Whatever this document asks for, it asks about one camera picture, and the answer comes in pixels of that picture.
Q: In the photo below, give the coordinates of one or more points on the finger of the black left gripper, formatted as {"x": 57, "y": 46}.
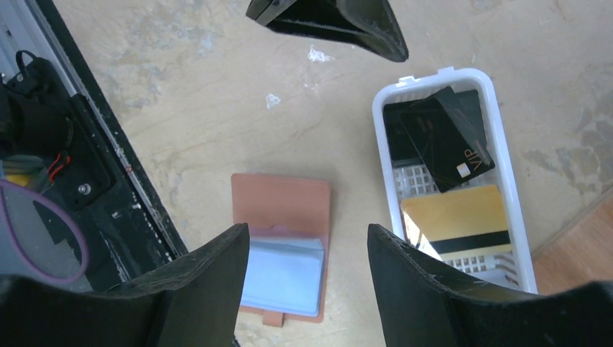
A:
{"x": 369, "y": 24}

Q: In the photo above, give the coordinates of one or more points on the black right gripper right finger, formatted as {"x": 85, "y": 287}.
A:
{"x": 424, "y": 302}

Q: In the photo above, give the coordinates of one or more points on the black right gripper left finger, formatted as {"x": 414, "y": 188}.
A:
{"x": 192, "y": 301}

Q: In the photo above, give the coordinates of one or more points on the tan leather card holder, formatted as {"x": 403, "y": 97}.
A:
{"x": 289, "y": 229}

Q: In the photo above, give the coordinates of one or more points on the black VIP card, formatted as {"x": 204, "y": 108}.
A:
{"x": 449, "y": 140}

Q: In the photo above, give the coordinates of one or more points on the gold magnetic stripe card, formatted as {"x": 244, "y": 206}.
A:
{"x": 462, "y": 223}

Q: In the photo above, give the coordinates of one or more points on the white plastic basket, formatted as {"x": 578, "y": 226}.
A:
{"x": 406, "y": 176}

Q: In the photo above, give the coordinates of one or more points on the plywood board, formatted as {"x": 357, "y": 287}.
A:
{"x": 581, "y": 254}

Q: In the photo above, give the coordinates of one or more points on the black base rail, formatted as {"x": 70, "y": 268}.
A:
{"x": 89, "y": 218}

